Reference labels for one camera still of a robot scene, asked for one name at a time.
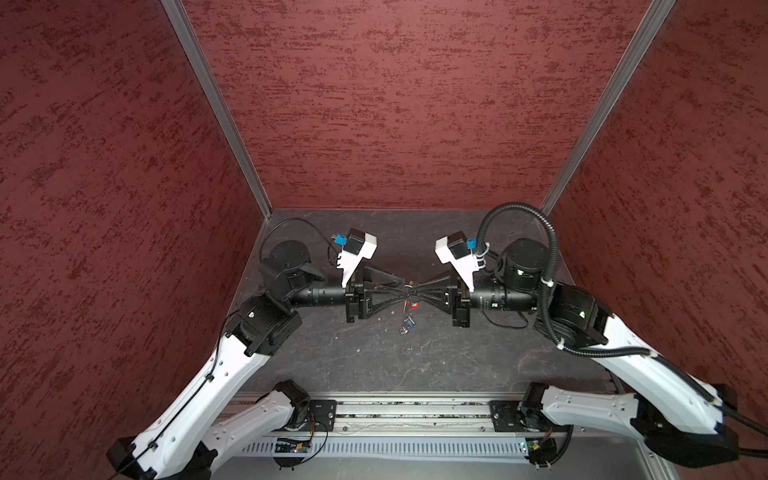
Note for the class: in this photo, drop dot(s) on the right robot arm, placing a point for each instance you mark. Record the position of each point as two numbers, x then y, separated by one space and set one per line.
675 415

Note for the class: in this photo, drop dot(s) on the circuit board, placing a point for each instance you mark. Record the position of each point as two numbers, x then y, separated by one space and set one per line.
541 452
293 446

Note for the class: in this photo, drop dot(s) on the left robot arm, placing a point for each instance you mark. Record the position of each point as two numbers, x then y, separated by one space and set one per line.
188 441

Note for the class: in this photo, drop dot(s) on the aluminium mounting rail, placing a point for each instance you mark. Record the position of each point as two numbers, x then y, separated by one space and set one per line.
413 414

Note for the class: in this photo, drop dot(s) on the right aluminium corner post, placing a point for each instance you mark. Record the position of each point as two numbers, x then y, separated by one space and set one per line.
642 39

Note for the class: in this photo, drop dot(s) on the left aluminium corner post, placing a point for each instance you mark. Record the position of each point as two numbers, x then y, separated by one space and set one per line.
183 28

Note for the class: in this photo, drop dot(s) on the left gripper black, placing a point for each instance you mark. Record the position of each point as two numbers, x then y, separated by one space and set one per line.
356 298

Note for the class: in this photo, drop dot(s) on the left circuit board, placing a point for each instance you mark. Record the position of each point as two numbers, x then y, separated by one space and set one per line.
293 446

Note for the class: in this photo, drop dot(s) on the aluminium corner post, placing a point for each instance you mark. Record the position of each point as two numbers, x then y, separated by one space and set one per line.
642 39
183 28

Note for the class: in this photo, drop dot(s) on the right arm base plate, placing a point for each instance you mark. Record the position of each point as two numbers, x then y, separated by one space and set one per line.
506 417

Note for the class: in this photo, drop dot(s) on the right circuit board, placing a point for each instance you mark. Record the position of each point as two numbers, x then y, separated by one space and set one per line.
541 452

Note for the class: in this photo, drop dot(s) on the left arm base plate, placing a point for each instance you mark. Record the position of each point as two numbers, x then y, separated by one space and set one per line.
320 414

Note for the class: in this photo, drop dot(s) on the white slotted cable duct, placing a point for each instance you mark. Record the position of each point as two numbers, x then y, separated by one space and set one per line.
489 449

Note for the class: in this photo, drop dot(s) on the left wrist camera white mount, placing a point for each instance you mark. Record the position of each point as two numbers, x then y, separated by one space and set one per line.
356 246

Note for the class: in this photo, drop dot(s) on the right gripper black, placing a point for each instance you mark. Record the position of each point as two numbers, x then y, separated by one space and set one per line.
456 299

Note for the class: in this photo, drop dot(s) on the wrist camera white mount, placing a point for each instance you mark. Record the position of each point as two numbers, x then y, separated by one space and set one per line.
464 254
356 246

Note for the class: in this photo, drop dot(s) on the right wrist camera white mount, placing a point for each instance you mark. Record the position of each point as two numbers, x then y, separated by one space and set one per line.
464 254

